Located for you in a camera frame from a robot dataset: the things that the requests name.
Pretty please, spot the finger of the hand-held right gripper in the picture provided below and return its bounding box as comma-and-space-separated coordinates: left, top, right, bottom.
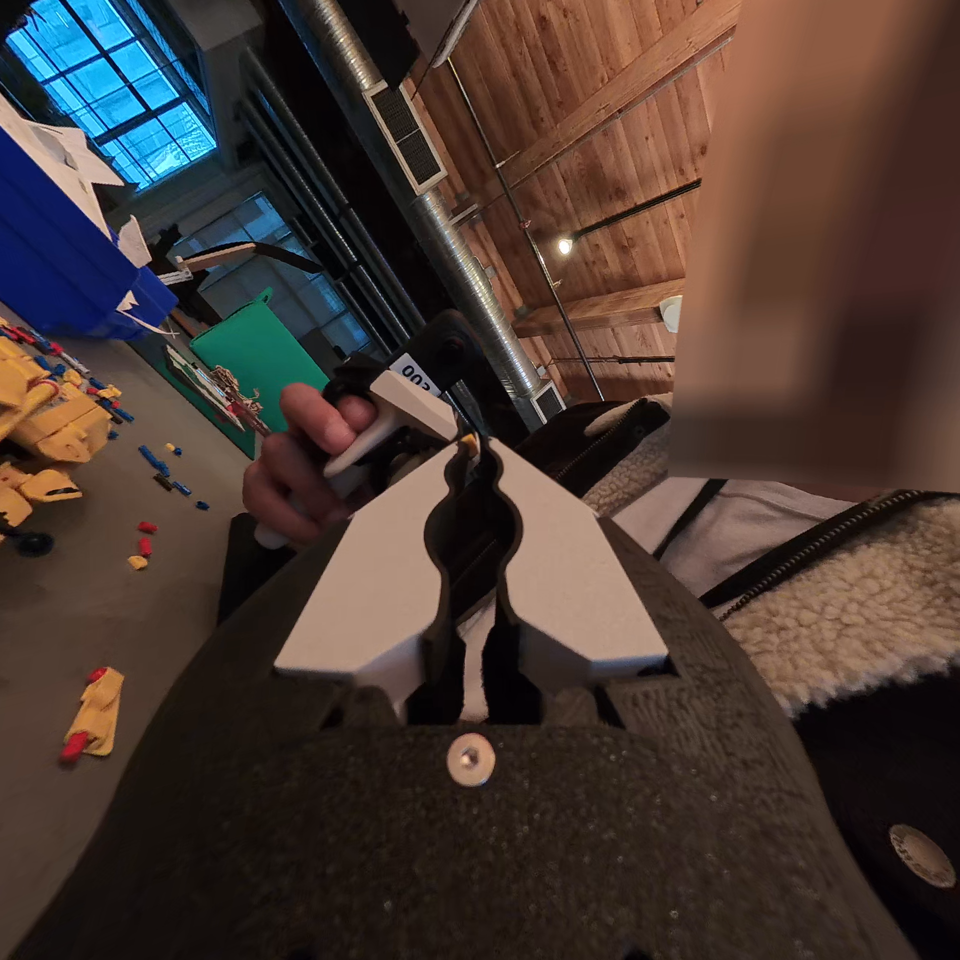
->
369, 369, 462, 444

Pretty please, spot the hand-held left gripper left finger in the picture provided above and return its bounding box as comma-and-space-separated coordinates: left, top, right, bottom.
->
273, 444, 466, 725

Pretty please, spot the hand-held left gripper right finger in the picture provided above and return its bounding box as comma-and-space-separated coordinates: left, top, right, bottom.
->
487, 439, 670, 705

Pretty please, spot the yellow brick car model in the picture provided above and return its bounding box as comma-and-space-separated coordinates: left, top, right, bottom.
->
0, 330, 115, 528

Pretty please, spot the person's right hand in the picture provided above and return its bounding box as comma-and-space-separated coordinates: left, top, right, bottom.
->
240, 382, 380, 546

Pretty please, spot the air vent grille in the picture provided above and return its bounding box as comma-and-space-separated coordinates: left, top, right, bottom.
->
528, 378, 569, 426
363, 81, 450, 198

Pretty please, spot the green board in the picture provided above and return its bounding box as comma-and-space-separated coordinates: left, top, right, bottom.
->
187, 287, 340, 460

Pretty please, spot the white garment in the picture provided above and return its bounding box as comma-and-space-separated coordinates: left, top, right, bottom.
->
615, 478, 860, 601

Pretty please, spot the pile of red blue pins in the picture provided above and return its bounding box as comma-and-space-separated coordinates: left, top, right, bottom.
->
0, 315, 213, 573

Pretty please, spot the fleece lined jacket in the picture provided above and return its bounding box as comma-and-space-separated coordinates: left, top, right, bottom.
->
517, 397, 960, 960

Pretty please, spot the blue plastic bin with papers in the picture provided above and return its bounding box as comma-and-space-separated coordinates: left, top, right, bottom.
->
0, 90, 181, 335

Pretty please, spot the blue lit window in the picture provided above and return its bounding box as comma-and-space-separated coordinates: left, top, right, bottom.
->
6, 0, 220, 190

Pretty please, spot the pale jacket button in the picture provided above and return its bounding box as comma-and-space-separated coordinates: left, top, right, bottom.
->
888, 822, 959, 891

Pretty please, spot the silver ventilation duct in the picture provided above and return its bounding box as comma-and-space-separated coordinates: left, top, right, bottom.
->
300, 0, 560, 425

